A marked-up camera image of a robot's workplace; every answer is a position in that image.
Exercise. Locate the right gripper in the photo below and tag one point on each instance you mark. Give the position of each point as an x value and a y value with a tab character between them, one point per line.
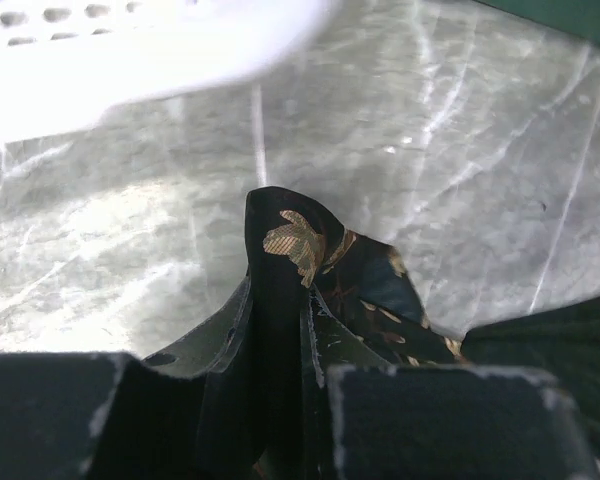
564	341

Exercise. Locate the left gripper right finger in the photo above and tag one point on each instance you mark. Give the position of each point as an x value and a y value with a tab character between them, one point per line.
367	419

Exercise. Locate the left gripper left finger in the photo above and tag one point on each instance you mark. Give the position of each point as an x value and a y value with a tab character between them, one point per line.
182	413

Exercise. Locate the black gold floral tie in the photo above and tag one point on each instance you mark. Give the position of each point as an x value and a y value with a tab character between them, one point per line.
307	271

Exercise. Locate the green divided organizer tray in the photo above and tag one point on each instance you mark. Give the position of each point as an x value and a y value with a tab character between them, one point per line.
577	17

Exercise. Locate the white empty plastic basket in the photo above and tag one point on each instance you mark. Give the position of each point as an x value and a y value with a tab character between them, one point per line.
65	64

